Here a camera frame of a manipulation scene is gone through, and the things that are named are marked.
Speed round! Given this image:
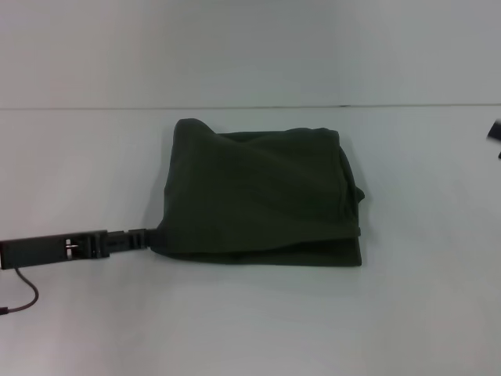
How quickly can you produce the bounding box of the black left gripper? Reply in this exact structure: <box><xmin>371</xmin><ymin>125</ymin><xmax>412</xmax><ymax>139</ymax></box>
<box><xmin>0</xmin><ymin>227</ymin><xmax>158</xmax><ymax>271</ymax></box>

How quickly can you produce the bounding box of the dark green t-shirt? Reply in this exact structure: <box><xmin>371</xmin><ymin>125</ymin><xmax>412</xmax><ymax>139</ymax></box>
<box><xmin>150</xmin><ymin>117</ymin><xmax>369</xmax><ymax>269</ymax></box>

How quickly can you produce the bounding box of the purple left gripper cable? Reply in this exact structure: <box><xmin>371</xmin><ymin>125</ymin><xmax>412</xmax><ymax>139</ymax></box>
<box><xmin>0</xmin><ymin>267</ymin><xmax>41</xmax><ymax>316</ymax></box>

